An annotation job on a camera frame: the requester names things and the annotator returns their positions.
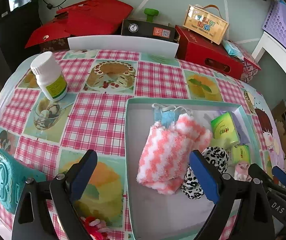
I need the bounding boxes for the pink floral cloth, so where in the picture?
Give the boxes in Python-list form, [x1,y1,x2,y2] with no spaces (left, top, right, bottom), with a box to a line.
[234,161,252,182]

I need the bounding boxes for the green tissue pack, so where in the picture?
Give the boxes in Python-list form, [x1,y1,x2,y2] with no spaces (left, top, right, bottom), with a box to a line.
[210,112,240,149]
[228,145,251,165]

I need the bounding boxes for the leopard print scrunchie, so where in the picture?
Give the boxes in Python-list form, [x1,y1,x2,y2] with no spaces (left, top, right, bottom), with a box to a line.
[180,146,228,204]

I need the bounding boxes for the purple cloth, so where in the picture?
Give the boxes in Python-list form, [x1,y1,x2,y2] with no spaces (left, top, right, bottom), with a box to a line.
[231,112,250,144]

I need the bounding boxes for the pink white fuzzy sock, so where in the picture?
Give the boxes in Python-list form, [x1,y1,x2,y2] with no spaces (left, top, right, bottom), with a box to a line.
[136,115,212,195]

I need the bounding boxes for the blue face mask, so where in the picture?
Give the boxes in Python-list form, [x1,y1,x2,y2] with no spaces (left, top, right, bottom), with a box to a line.
[152,103,194,128]

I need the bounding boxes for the red white scrunchie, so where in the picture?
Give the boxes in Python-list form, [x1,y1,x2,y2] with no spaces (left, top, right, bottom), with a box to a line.
[80,216,111,240]

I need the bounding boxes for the checkered picture tablecloth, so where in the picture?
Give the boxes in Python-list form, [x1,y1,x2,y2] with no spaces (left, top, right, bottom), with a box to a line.
[0,50,285,239]

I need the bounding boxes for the teal box lid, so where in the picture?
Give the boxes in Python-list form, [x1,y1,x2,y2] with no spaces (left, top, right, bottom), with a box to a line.
[0,148,46,214]

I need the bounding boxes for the white tray with teal rim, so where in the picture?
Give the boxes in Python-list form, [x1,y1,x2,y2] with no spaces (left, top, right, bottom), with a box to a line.
[125,98,262,239]

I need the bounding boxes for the patterned red storage box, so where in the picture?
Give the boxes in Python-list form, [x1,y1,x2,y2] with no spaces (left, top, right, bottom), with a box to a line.
[234,43,261,83]

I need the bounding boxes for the white pill bottle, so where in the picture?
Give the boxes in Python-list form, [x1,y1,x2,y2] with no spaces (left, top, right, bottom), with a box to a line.
[30,51,68,101]

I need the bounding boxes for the white shelf unit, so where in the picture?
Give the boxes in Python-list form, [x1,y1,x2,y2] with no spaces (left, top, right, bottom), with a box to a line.
[251,31,286,74]

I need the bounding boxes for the blue wet wipes pack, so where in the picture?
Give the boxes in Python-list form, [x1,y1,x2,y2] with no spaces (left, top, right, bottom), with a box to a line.
[223,40,244,61]

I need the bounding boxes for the purple plastic basket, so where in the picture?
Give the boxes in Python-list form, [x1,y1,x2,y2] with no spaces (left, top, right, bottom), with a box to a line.
[262,0,286,48]

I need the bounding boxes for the red flat gift bags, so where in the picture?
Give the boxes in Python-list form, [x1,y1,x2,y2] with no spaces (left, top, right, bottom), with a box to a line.
[25,0,133,48]

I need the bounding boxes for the black box with labels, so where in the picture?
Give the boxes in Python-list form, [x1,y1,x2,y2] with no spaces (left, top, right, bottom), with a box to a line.
[121,19,180,43]

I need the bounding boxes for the green dumbbell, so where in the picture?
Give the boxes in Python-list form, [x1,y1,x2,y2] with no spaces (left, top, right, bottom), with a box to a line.
[144,8,159,23]

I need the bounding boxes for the red gift box with handle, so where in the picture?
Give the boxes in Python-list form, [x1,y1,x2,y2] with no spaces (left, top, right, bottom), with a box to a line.
[176,25,243,80]

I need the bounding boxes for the yellow gift case with handle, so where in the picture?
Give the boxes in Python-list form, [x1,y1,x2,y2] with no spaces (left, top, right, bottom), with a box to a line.
[183,4,229,45]

